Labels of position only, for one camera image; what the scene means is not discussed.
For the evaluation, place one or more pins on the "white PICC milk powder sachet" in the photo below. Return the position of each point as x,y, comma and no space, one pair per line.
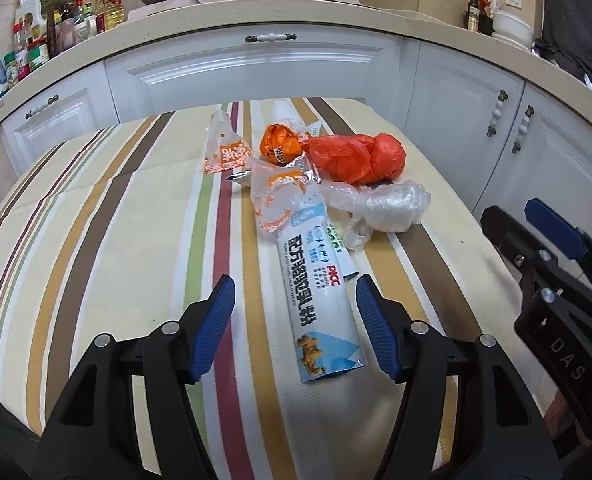
326,338

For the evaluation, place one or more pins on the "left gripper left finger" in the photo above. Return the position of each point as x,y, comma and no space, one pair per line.
91,433

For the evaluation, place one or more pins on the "dark sauce bottle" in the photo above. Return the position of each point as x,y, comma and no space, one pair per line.
472,14

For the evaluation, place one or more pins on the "white bowl stack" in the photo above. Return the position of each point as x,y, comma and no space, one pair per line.
512,29

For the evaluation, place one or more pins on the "clear orange-printed plastic wrapper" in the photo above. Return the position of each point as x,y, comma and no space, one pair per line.
278,193

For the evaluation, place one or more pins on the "clear orange-printed snack wrapper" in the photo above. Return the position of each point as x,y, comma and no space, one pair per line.
225,149

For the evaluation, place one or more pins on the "person's right hand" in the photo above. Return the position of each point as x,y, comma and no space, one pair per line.
559,418

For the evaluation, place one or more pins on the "drawer handle left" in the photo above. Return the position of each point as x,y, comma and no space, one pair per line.
43,106

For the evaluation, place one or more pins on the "striped tablecloth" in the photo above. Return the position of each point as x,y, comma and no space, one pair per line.
119,231

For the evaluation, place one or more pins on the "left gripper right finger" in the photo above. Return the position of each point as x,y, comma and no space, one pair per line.
499,432

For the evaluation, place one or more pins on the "cooking oil bottle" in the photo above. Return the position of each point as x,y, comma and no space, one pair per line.
109,14

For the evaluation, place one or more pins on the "red-orange plastic bag ball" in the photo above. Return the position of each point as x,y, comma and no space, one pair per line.
358,159

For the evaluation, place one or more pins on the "drawer handle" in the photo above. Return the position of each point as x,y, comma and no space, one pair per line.
270,38
43,106

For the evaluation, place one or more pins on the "cabinet door handle left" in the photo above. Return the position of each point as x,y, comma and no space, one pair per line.
497,114

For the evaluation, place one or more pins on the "cabinet door handle right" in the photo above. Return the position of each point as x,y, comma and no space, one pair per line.
522,130

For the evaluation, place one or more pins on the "cabinet door handle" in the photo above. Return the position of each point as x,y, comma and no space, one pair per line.
497,114
522,130

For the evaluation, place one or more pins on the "drawer handle centre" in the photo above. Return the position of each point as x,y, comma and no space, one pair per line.
270,38

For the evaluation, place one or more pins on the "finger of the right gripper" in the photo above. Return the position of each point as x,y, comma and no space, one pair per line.
573,243
525,253

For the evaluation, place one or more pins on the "clear crumpled plastic bag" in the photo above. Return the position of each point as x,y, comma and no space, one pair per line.
388,208

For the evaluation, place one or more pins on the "small orange foil wrapper ball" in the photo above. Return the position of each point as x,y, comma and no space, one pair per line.
280,145

